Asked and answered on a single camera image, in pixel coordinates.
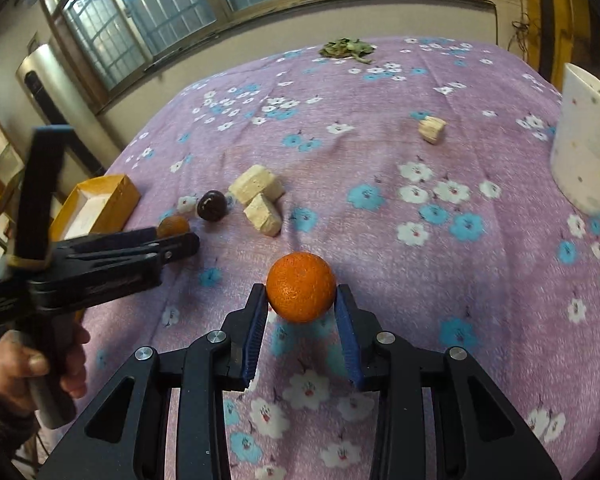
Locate yellow-orange tangerine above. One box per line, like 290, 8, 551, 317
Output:
156, 214, 190, 238

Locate orange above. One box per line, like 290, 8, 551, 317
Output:
265, 252, 336, 324

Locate dark plum back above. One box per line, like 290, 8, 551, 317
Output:
196, 190, 227, 222

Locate person's left hand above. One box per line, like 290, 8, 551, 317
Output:
0, 322, 91, 417

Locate dark wooden chair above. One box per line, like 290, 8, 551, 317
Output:
0, 169, 24, 252

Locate yellow white tray box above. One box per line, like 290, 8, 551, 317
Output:
50, 174, 140, 242

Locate standing air conditioner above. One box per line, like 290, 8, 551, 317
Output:
16, 44, 120, 177

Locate purple floral tablecloth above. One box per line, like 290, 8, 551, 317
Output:
84, 38, 600, 479

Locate white dotted paper cup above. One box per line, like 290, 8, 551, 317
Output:
550, 63, 600, 216

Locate green dried leaves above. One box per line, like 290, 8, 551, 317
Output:
320, 38, 376, 64

